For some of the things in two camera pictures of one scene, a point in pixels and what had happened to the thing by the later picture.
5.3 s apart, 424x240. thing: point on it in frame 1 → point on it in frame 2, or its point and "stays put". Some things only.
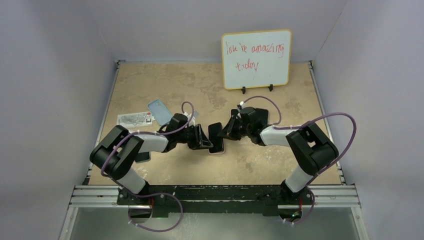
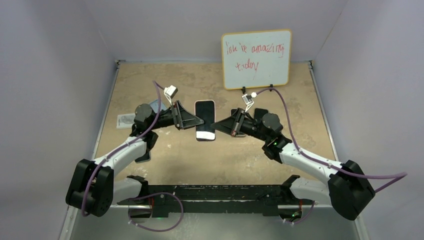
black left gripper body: x=189 y=136 → x=166 y=120
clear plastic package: x=135 y=119 stays put
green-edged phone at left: x=143 y=156 stays put
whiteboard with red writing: x=256 y=59 stays put
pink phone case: x=217 y=142 → x=206 y=109
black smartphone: x=261 y=115 stays put
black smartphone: x=234 y=112 stays put
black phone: x=217 y=141 → x=205 y=110
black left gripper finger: x=203 y=142 → x=183 y=119
